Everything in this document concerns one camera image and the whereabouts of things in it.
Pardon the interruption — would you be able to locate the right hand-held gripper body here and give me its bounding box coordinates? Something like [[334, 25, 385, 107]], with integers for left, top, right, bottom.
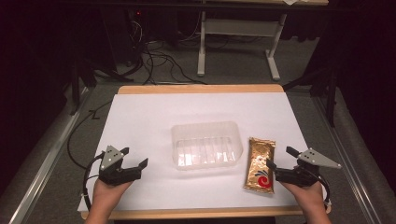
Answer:
[[275, 147, 343, 189]]

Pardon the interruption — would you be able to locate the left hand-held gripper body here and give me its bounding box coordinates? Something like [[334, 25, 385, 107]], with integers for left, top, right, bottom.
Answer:
[[98, 145, 141, 188]]

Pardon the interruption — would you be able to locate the gold snack packet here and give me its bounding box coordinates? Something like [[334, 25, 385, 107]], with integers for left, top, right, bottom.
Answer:
[[243, 136, 277, 195]]

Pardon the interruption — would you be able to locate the person's left hand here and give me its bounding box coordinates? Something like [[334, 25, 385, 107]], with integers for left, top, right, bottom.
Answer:
[[92, 178, 134, 207]]

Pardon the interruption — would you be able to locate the person's right hand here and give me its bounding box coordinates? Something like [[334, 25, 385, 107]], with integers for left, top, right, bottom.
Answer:
[[279, 181, 327, 210]]

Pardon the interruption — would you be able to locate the white paper sheet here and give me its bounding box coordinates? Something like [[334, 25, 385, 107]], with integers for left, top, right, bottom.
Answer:
[[77, 91, 309, 213]]

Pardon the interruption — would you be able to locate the black metal stand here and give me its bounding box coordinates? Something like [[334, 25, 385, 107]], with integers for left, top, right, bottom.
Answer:
[[69, 58, 135, 117], [282, 66, 339, 129]]

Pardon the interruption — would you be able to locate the clear plastic container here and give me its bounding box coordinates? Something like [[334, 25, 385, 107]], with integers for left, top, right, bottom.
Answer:
[[170, 120, 245, 172]]

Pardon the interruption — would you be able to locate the dark computer tower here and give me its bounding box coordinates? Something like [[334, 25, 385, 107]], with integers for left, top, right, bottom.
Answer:
[[102, 7, 145, 68]]

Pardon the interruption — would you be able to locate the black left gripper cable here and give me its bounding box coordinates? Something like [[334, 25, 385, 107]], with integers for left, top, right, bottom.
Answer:
[[80, 151, 106, 213]]

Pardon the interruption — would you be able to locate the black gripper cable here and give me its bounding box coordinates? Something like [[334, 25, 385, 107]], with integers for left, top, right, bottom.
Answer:
[[80, 151, 106, 213], [315, 173, 332, 210]]

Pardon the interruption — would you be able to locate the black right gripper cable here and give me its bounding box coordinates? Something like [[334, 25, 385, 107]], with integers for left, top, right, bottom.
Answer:
[[315, 173, 332, 210]]

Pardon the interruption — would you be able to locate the aluminium rail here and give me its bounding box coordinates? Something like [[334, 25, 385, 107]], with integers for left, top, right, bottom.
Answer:
[[7, 87, 94, 224], [312, 94, 376, 224]]

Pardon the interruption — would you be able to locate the long black cable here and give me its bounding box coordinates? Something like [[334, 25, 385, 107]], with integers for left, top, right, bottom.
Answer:
[[66, 100, 113, 171]]

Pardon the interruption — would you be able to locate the black floor cable bundle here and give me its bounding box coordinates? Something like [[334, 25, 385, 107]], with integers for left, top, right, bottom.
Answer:
[[136, 36, 208, 86]]

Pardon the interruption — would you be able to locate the white table frame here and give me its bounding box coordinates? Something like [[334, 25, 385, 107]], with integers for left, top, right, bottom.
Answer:
[[196, 0, 330, 82]]

